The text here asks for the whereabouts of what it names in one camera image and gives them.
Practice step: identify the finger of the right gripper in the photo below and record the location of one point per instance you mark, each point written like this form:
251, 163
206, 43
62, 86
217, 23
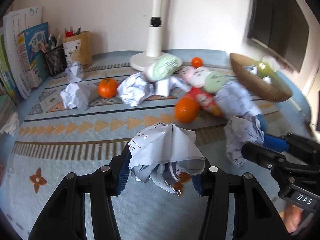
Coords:
264, 157
275, 143

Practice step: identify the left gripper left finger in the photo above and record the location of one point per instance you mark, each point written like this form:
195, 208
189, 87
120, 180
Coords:
63, 216

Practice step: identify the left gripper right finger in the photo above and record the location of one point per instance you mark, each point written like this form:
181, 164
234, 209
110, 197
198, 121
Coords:
255, 216

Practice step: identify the lined paper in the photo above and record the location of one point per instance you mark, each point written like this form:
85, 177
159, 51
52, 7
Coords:
240, 131

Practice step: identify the large paper front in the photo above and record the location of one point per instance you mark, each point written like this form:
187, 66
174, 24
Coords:
163, 153

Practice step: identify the person right hand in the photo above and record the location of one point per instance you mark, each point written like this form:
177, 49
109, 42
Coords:
292, 217

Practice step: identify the woven brown basket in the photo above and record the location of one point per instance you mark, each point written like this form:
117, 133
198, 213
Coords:
277, 91

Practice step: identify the red plush doll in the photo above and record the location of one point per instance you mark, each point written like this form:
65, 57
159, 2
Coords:
205, 100

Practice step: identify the pink white green plush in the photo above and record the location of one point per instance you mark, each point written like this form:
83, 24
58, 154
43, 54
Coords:
208, 79

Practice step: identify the large front orange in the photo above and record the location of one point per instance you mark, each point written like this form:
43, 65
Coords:
186, 110

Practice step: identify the patterned blue table mat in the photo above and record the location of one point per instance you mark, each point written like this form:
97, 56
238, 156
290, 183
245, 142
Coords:
53, 141

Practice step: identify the white tissue at edge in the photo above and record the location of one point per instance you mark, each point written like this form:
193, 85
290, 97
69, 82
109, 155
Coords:
12, 125

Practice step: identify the small orange near lamp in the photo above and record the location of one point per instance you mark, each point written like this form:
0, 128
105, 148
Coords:
197, 62

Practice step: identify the crumpled paper left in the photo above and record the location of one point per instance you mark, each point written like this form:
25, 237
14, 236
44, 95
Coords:
76, 95

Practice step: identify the orange with stem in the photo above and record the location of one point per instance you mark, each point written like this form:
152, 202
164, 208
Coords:
107, 88

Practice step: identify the green round plush toy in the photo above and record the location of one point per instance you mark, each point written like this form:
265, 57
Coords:
164, 67

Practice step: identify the green books stack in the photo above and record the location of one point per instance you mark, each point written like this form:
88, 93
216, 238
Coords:
6, 76

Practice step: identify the crumpled paper centre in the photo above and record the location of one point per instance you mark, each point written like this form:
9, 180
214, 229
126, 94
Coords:
135, 89

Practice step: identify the crumpled paper near holder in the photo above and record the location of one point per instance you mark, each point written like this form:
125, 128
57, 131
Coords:
75, 72

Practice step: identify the black mesh pen holder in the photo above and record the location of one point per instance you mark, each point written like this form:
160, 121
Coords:
56, 61

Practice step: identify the white desk lamp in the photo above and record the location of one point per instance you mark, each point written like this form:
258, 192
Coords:
155, 40

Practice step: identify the brown paper pen holder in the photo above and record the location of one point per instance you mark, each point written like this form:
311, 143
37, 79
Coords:
78, 48

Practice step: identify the blue cover book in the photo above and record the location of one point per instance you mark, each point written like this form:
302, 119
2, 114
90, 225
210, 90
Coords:
35, 40

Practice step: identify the white workbook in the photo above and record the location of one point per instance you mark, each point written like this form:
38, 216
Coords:
15, 23

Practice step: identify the dark wall monitor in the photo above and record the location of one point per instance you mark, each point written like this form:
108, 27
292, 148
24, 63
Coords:
281, 27

